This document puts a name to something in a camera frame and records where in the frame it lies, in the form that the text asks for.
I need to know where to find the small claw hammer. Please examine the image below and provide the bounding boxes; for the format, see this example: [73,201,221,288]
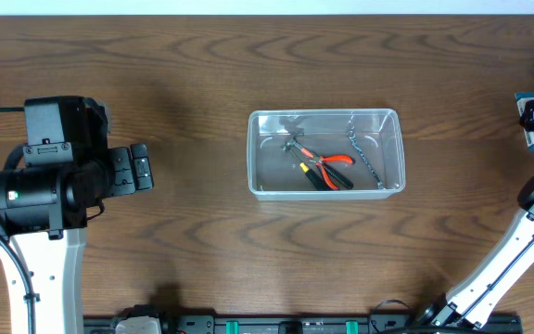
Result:
[282,134,355,191]

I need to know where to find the yellow black screwdriver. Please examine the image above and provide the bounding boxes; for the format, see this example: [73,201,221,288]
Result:
[299,162,331,191]

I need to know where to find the red handled pliers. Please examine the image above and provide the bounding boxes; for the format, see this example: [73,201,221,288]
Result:
[295,143,355,190]

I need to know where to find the silver combination wrench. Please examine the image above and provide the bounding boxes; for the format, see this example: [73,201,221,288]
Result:
[346,128,385,189]

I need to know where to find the clear plastic container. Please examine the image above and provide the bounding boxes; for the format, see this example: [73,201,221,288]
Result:
[247,109,406,200]

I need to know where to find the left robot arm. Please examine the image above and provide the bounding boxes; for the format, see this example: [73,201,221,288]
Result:
[0,143,154,333]

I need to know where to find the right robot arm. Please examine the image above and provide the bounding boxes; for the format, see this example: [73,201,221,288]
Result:
[412,176,534,333]

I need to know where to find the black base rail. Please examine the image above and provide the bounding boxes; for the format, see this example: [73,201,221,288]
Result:
[81,305,524,334]

